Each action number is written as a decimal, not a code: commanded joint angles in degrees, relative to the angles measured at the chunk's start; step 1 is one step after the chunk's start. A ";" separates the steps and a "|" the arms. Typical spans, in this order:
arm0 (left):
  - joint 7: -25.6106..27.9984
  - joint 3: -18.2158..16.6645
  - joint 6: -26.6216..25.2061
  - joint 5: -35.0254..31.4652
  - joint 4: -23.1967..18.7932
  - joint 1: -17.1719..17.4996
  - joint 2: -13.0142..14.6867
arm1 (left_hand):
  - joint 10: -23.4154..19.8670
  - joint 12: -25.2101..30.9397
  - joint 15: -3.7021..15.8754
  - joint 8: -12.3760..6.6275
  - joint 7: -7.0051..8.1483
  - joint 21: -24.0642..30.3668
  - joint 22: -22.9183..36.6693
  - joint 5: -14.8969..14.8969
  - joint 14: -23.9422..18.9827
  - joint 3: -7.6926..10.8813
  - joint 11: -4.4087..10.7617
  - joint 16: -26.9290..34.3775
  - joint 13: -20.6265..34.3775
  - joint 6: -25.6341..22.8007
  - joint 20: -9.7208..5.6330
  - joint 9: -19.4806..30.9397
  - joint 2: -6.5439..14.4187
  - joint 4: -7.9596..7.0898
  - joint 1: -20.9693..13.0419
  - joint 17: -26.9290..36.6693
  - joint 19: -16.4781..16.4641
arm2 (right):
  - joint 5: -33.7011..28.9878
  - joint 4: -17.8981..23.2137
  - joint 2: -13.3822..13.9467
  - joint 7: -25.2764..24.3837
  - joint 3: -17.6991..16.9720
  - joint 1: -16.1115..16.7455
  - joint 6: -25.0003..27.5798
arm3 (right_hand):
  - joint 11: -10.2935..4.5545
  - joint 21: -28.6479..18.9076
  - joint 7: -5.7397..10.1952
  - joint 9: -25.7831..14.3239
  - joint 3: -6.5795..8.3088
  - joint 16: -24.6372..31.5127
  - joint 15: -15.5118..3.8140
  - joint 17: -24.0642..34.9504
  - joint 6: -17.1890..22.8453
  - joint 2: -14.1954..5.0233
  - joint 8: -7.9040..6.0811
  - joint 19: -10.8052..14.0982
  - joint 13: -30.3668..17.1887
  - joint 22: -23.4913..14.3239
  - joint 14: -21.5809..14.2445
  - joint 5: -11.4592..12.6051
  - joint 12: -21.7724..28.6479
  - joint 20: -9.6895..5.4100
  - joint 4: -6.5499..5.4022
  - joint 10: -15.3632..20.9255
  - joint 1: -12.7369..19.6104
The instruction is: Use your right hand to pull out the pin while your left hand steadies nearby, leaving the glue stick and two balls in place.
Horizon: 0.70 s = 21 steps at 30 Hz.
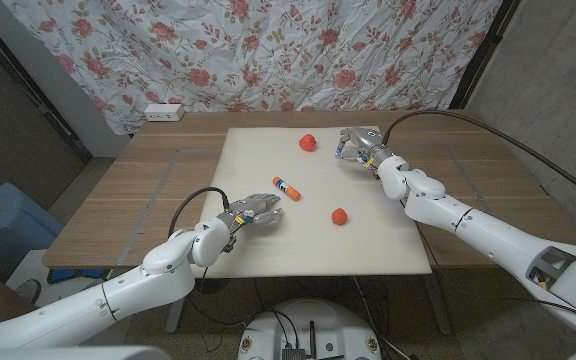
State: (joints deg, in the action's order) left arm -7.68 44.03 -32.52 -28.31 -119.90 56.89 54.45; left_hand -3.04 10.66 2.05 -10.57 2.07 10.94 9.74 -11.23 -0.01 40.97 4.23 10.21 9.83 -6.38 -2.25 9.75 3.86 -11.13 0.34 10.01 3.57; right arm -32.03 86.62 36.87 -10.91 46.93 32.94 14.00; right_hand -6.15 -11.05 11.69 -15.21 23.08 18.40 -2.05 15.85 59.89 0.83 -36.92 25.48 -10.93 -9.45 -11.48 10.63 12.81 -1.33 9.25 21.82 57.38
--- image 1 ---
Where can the grey sneaker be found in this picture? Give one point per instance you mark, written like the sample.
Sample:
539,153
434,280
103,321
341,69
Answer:
28,290

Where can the red ball with stem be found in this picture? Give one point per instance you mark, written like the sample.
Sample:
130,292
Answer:
307,142

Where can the cream foam mat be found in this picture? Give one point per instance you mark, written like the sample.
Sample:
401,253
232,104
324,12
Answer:
293,250

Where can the white robot torso base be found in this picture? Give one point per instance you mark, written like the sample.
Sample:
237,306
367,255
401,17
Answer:
338,325

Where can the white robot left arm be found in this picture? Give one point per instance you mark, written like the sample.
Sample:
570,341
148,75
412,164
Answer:
143,295

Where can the white table leg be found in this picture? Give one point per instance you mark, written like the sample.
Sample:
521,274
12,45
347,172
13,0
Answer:
174,315
438,305

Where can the white box on floor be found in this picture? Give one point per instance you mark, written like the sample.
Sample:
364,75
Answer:
48,290

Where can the blue flat item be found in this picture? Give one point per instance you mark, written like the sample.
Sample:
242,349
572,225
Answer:
73,275

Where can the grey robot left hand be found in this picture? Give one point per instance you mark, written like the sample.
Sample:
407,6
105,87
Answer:
253,210

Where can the floral backdrop cloth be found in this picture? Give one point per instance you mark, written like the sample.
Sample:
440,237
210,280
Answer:
268,50

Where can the white robot shoulder cover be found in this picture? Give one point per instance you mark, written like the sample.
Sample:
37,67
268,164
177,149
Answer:
68,354

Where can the black antenna stub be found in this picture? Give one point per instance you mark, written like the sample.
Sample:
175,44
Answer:
313,337

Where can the blue storage box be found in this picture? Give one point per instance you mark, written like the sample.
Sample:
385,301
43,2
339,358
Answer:
13,225

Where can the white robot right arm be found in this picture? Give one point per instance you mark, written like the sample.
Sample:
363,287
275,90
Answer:
493,235

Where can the grey finned electronics module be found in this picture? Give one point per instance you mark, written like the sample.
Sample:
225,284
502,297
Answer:
293,353

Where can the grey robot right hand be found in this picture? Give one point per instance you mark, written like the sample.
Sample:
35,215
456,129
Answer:
368,145

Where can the black backdrop stand pole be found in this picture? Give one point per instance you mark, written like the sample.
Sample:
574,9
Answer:
28,87
485,47

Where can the orange white glue stick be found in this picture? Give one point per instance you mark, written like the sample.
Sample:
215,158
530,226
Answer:
287,188

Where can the white power strip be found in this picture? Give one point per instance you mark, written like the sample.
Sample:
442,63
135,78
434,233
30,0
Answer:
164,112

